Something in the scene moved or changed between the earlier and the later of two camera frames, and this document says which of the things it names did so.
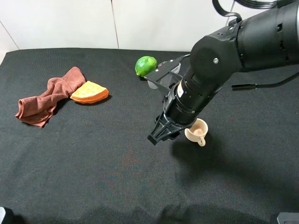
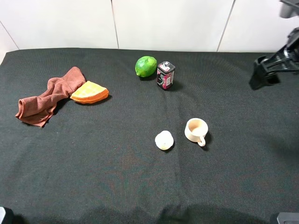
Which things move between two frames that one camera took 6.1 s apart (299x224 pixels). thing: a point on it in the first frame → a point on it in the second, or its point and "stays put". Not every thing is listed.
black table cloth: (74, 148) stays put
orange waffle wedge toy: (89, 92) stays put
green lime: (145, 65) stays put
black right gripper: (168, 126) → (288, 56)
